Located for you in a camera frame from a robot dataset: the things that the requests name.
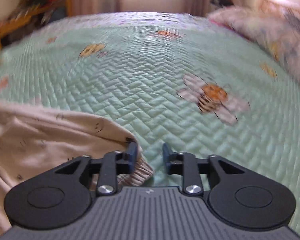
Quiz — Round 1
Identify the beige smiley print baby garment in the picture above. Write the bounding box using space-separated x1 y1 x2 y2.
0 100 154 235

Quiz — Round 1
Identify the floral folded duvet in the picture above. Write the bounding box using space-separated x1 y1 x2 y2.
207 0 300 85

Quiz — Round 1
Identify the wooden bookshelf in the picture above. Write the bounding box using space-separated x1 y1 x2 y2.
0 0 76 58

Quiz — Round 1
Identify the green quilted bee bedspread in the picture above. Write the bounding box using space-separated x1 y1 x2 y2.
0 12 300 235

